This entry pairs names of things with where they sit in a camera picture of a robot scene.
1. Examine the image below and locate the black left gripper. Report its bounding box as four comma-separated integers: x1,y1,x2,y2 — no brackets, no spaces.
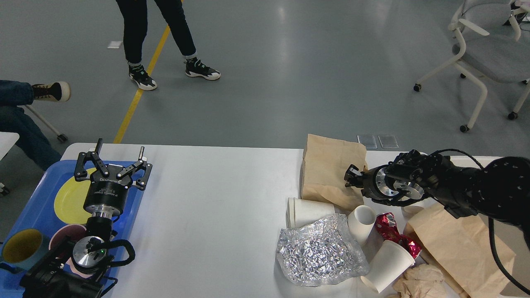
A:
73,138,153,218

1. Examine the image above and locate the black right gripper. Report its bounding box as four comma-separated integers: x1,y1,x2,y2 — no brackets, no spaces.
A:
343,164,425,206

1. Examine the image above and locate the yellow plastic plate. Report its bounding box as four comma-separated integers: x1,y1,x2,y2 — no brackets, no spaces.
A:
54,177,118,224

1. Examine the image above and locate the pink mug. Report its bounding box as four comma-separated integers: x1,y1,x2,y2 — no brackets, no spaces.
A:
48,224,92,279

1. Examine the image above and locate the large brown paper bag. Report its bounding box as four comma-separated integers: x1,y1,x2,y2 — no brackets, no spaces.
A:
404,204,508,298

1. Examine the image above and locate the small scribbled paper cup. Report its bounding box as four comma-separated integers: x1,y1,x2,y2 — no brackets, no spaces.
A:
402,201,426,218

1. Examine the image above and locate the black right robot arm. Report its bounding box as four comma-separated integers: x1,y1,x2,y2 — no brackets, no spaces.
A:
344,150,530,293

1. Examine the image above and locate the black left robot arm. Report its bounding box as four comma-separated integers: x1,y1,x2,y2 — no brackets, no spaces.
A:
20,139,153,298

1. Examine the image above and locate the upright white paper cup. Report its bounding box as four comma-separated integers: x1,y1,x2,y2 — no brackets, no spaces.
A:
347,205,376,246

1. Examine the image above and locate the crushed red can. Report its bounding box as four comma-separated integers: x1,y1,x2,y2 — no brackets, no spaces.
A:
374,212,422,259

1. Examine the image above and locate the lying white paper cup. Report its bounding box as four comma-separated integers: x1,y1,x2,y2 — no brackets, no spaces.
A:
286,197,335,228

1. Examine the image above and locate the white chair leg left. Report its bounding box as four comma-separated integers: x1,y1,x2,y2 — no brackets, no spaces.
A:
25,104,68,143

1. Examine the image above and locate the crumpled aluminium foil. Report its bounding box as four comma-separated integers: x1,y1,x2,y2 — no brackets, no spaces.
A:
276,213,370,286

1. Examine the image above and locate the front white paper cup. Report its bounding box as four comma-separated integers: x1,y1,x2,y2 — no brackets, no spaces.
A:
360,240,416,293

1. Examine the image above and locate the white table edge left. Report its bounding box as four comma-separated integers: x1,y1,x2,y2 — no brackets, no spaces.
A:
0,132,19,160

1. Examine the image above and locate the teal mug yellow inside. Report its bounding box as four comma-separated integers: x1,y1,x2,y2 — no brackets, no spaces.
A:
0,228,50,274

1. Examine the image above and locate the seated person in jeans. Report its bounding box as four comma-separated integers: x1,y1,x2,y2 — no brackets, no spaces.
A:
0,80,71,171

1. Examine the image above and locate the crumpled brown paper front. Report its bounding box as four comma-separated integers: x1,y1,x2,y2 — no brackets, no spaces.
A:
388,264,446,298

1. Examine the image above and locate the person in dark jeans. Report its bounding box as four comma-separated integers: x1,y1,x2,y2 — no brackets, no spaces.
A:
115,0,221,91

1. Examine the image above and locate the grey office chair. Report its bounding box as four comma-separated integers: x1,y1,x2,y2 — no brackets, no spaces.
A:
413,0,530,132

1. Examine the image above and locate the white plastic bin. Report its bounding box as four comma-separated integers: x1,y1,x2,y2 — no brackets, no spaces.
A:
429,156,529,245

